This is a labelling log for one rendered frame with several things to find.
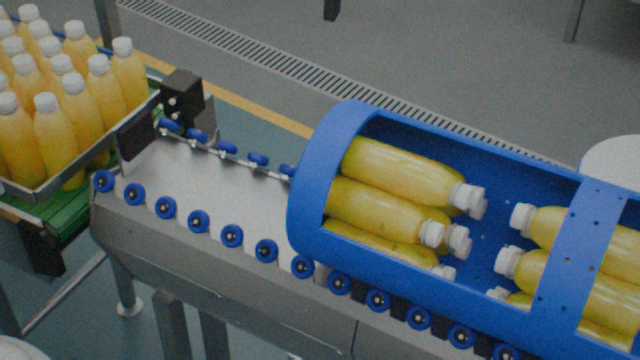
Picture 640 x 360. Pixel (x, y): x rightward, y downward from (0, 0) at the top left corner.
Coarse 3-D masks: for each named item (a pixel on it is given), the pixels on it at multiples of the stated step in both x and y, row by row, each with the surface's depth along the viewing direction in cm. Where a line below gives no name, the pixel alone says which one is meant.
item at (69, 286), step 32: (192, 128) 186; (0, 224) 162; (32, 224) 157; (64, 224) 160; (0, 256) 171; (32, 256) 163; (96, 256) 229; (64, 288) 221; (128, 288) 246; (32, 320) 213
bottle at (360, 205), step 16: (336, 176) 131; (336, 192) 129; (352, 192) 128; (368, 192) 128; (384, 192) 128; (336, 208) 129; (352, 208) 127; (368, 208) 126; (384, 208) 126; (400, 208) 125; (416, 208) 126; (352, 224) 129; (368, 224) 127; (384, 224) 125; (400, 224) 124; (416, 224) 125; (400, 240) 126; (416, 240) 126
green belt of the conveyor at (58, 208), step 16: (160, 112) 183; (112, 160) 171; (64, 192) 164; (80, 192) 164; (16, 208) 161; (32, 208) 160; (48, 208) 160; (64, 208) 160; (80, 208) 162; (48, 224) 158; (80, 224) 163; (64, 240) 161
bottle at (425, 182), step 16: (352, 144) 129; (368, 144) 128; (384, 144) 129; (352, 160) 128; (368, 160) 127; (384, 160) 126; (400, 160) 126; (416, 160) 126; (432, 160) 127; (352, 176) 130; (368, 176) 128; (384, 176) 126; (400, 176) 125; (416, 176) 124; (432, 176) 124; (448, 176) 124; (400, 192) 126; (416, 192) 125; (432, 192) 124; (448, 192) 124
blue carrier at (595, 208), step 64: (320, 128) 127; (384, 128) 143; (320, 192) 124; (512, 192) 138; (576, 192) 115; (320, 256) 130; (384, 256) 122; (448, 256) 142; (576, 256) 110; (512, 320) 115; (576, 320) 110
